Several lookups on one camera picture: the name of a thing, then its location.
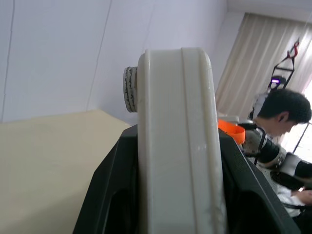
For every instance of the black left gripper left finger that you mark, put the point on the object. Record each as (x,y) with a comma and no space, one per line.
(109,182)

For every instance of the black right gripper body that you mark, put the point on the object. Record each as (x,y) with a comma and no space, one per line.
(290,180)

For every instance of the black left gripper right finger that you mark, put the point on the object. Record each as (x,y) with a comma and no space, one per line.
(248,200)

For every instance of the white plastic case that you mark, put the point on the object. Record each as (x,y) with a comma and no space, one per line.
(175,136)

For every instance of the orange strap object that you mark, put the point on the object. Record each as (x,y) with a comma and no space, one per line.
(232,130)

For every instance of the person in white shirt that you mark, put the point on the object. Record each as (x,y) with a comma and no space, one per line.
(282,104)

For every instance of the black stand with red hook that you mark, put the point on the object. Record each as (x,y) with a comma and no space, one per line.
(291,62)

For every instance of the beige curtain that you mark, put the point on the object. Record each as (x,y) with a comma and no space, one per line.
(248,61)

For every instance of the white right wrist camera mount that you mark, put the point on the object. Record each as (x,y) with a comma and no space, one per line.
(292,163)

